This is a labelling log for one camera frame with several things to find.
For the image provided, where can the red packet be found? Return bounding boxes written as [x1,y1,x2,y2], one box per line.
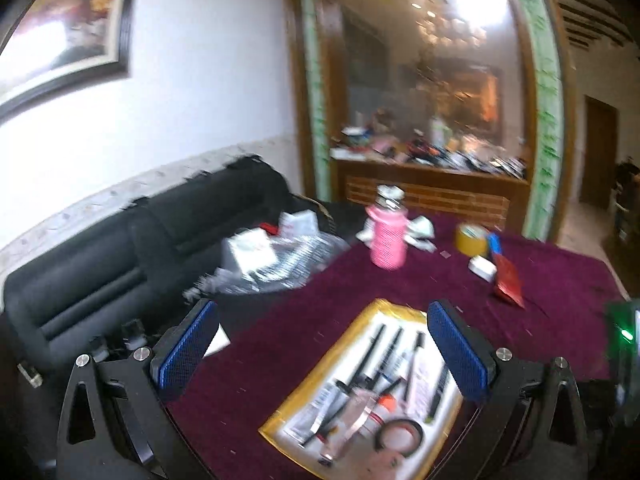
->
[492,255,526,308]

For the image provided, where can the bamboo print glass panel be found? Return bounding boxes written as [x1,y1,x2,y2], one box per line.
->
[300,0,333,203]
[510,0,563,238]

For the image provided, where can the clear plastic bag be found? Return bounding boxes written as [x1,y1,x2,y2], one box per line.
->
[185,235,351,296]

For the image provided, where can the wooden glass cabinet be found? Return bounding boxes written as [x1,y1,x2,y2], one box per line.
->
[282,0,576,241]

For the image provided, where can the white foam tray yellow edge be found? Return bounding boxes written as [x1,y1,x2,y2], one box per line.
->
[257,298,468,480]

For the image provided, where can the pink knitted bottle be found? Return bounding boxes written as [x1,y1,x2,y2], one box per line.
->
[364,185,408,270]

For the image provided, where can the large white tube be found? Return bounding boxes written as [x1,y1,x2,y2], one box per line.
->
[407,360,438,413]

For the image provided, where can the black marker orange cap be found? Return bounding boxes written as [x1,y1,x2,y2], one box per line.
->
[372,392,401,421]

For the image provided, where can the white paper packet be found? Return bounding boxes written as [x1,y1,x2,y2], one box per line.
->
[277,211,318,241]

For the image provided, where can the small white box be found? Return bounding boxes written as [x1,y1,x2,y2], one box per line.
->
[468,255,498,281]

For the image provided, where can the framed picture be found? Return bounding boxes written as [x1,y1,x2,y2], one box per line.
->
[0,0,141,121]

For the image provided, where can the white cardboard box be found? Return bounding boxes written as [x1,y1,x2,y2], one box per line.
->
[222,232,276,281]

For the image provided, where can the yellow tape roll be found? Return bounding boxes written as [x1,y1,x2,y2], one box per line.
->
[454,223,492,258]

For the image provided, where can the plain black marker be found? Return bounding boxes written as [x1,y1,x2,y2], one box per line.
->
[350,324,387,386]

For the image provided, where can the white paper sheet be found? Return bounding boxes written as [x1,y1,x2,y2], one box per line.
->
[202,322,232,358]

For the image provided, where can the cluttered wooden cabinet counter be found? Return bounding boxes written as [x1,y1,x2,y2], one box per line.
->
[330,110,531,178]

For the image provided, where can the white glove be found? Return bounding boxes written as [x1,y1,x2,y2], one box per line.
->
[356,215,436,253]

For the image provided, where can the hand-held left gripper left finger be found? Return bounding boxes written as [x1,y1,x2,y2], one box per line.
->
[56,297,220,480]

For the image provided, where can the black tape roll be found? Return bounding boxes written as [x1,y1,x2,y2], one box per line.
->
[376,419,426,461]

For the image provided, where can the printed white tube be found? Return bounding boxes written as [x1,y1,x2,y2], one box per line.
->
[282,382,351,443]

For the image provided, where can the wooden door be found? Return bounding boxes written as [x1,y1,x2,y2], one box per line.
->
[580,95,621,211]

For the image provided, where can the black sofa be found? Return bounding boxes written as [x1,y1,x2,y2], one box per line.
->
[0,155,361,391]

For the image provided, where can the black marker olive ends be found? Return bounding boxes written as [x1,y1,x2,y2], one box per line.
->
[427,365,451,421]

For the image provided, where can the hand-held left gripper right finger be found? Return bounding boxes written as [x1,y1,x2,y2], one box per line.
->
[425,299,588,480]

